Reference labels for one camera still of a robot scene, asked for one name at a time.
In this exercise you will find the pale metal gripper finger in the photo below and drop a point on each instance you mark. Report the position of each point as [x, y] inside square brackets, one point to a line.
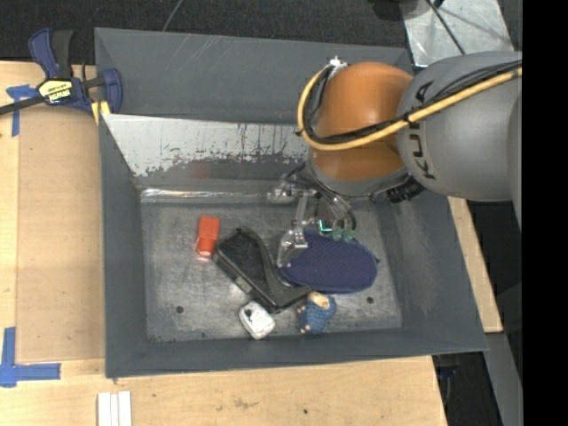
[298, 243]
[284, 249]

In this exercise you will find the black flat case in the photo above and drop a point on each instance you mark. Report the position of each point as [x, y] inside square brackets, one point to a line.
[248, 262]

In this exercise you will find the dark blue oval pad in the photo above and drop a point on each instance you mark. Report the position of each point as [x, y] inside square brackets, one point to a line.
[337, 266]

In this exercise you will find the blue toy figure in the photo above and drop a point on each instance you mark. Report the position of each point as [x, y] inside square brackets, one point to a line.
[316, 315]

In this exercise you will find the white small plastic piece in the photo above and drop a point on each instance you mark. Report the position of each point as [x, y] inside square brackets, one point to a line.
[257, 320]

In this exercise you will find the red plastic block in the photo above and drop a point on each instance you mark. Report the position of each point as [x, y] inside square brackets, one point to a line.
[207, 235]

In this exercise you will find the grey metal bin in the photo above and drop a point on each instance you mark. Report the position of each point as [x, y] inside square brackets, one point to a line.
[186, 291]

